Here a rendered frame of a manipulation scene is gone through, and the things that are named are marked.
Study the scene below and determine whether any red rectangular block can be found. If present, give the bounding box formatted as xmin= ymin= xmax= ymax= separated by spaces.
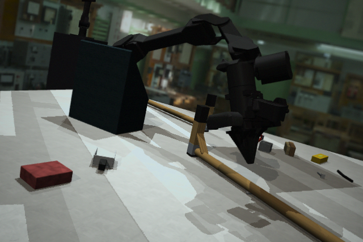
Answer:
xmin=20 ymin=160 xmax=73 ymax=189

